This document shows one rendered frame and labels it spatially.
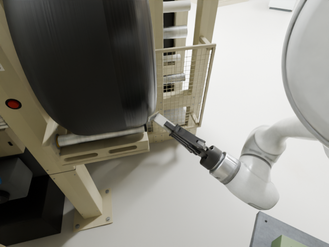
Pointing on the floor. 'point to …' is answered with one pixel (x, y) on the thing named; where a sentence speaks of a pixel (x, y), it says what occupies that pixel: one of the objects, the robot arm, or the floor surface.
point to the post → (39, 129)
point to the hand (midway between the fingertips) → (164, 123)
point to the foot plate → (82, 223)
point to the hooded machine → (282, 5)
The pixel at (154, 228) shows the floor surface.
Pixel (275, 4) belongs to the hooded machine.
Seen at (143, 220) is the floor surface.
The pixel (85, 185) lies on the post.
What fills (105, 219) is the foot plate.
